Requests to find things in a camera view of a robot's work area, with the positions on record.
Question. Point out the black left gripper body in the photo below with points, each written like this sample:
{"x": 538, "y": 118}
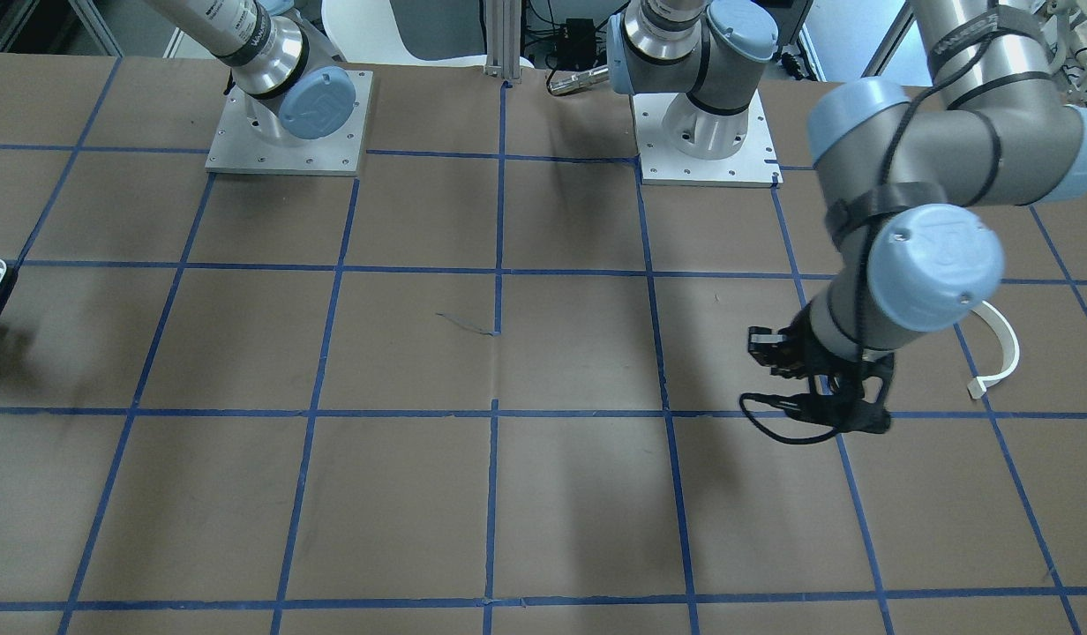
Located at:
{"x": 809, "y": 350}

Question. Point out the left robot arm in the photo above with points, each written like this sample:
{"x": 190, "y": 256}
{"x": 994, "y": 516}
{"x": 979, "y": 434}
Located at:
{"x": 900, "y": 184}

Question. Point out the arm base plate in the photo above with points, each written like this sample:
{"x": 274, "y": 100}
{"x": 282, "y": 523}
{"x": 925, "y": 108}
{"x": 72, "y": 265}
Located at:
{"x": 680, "y": 145}
{"x": 250, "y": 141}

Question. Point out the aluminium frame post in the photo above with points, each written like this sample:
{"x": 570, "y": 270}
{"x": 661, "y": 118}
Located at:
{"x": 502, "y": 40}

